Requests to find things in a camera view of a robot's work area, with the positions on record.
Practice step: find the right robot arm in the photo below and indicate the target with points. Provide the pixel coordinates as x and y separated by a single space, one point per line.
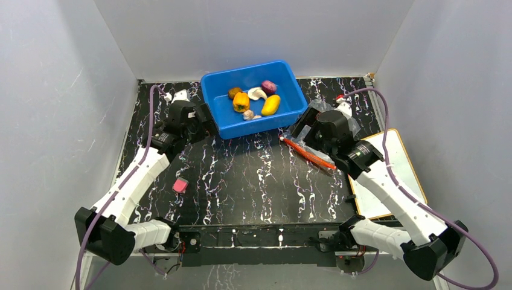
426 244

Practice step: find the white mushroom piece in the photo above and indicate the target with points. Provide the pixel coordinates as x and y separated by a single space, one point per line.
256 93

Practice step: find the clear zip top bag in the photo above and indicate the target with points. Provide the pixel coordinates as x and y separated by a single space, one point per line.
303 143

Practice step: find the orange bell pepper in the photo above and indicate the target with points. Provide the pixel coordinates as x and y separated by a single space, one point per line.
241 102

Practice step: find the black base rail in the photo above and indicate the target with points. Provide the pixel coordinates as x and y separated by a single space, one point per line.
261 244

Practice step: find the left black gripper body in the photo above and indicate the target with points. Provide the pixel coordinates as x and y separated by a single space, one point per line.
195 131

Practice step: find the yellow mango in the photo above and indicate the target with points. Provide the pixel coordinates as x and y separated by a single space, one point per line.
271 105

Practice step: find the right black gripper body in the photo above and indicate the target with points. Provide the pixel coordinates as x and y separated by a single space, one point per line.
304 124

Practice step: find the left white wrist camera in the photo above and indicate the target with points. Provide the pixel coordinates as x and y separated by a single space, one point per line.
182 95

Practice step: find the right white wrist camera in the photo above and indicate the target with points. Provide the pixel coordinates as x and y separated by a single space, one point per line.
343 106

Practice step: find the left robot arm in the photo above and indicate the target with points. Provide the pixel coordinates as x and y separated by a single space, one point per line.
104 229

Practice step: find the brown potato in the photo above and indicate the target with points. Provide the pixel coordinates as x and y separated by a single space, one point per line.
233 91

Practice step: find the purple onion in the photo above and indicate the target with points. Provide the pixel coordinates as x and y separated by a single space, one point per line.
268 87

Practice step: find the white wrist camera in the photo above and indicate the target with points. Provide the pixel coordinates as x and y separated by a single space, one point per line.
343 106
182 95

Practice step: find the pink eraser block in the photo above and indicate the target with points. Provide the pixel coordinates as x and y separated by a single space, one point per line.
180 185

